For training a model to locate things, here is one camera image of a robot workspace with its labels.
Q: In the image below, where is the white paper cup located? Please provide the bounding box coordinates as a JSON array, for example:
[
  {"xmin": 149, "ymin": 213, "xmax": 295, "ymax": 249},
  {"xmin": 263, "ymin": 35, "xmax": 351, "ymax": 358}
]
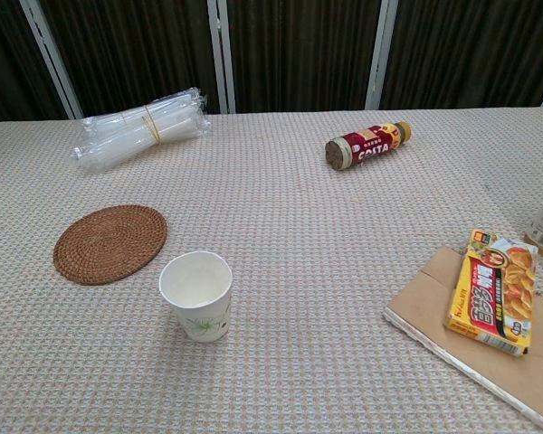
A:
[{"xmin": 157, "ymin": 251, "xmax": 234, "ymax": 344}]

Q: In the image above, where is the round woven rattan coaster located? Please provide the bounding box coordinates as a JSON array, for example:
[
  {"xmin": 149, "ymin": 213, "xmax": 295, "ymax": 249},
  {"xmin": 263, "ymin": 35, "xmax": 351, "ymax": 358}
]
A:
[{"xmin": 52, "ymin": 204, "xmax": 168, "ymax": 287}]

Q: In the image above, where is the checked beige tablecloth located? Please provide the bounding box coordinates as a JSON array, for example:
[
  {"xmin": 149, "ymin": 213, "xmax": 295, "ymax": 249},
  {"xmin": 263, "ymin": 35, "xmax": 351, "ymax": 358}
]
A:
[{"xmin": 0, "ymin": 106, "xmax": 543, "ymax": 434}]

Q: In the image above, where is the red Costa coffee bottle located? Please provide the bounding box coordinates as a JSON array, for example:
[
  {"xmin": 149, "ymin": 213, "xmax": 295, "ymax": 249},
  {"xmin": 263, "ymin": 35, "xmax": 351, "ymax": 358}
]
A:
[{"xmin": 324, "ymin": 120, "xmax": 413, "ymax": 171}]

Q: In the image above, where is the bundle of wrapped clear straws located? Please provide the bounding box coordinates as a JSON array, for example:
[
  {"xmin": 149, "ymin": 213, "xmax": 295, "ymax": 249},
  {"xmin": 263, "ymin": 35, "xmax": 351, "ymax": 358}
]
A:
[{"xmin": 73, "ymin": 86, "xmax": 211, "ymax": 171}]

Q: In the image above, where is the brown cardboard sheet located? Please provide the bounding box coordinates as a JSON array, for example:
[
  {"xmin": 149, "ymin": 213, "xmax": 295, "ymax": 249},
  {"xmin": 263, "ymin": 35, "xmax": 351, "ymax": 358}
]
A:
[{"xmin": 384, "ymin": 245, "xmax": 543, "ymax": 434}]

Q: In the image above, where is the yellow curry box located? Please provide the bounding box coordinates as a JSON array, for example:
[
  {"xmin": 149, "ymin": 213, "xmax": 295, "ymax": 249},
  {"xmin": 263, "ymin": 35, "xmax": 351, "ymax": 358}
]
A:
[{"xmin": 443, "ymin": 228, "xmax": 539, "ymax": 358}]

